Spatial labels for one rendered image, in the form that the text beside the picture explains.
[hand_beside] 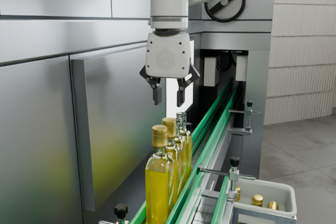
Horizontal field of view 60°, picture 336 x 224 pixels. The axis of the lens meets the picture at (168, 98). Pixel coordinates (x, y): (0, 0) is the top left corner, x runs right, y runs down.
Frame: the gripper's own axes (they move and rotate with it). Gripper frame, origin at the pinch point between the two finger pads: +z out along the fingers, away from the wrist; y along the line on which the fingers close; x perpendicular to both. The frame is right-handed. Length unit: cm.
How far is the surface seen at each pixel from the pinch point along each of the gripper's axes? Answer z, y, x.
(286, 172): 139, 53, 241
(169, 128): 7.3, 0.8, -1.6
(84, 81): -6.1, -12.4, -15.4
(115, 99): 0.5, -12.1, -3.9
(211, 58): 5, -9, 112
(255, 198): 40, 22, 27
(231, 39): -8, 3, 99
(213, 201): 33.7, 10.2, 11.4
